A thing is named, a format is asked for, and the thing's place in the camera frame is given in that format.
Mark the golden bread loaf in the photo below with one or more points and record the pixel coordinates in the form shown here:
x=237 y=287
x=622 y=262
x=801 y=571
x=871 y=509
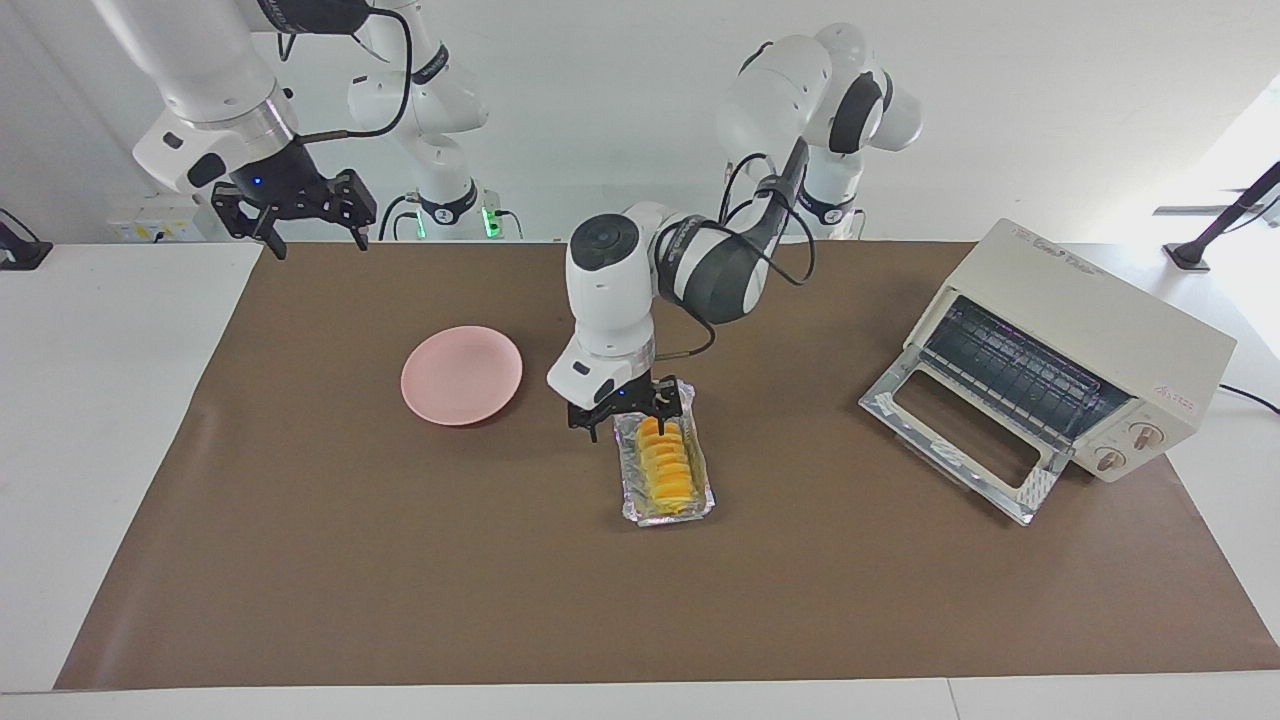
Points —
x=668 y=470

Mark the glass oven door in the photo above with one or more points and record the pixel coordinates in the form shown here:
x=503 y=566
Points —
x=900 y=395

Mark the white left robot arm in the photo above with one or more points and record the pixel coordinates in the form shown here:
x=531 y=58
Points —
x=610 y=290

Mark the white power strip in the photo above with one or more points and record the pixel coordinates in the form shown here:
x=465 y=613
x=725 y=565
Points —
x=150 y=230

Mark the aluminium foil tray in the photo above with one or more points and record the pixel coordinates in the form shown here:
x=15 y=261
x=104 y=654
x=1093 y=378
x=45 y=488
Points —
x=628 y=490

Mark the cream oven knob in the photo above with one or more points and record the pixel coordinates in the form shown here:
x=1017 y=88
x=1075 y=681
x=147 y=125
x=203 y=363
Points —
x=1110 y=460
x=1147 y=435

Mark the black clamp bracket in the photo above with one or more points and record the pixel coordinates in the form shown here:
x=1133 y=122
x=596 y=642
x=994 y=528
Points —
x=20 y=250

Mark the cream toaster oven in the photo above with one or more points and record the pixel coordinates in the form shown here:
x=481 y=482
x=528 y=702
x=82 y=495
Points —
x=1100 y=310

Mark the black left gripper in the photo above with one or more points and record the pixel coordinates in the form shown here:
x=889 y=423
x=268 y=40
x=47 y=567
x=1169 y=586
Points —
x=625 y=398

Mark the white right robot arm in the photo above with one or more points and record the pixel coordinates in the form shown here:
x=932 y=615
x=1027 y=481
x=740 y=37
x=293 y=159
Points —
x=200 y=60

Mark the brown table mat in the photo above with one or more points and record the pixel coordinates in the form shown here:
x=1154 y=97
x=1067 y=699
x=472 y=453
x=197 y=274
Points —
x=400 y=560

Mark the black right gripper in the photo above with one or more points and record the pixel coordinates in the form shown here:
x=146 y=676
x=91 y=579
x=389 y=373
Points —
x=290 y=185

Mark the black camera stand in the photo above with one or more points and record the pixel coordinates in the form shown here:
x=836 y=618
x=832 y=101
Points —
x=1225 y=222

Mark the pink round plate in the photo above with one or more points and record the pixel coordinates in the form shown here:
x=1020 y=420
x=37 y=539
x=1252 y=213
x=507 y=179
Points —
x=461 y=376

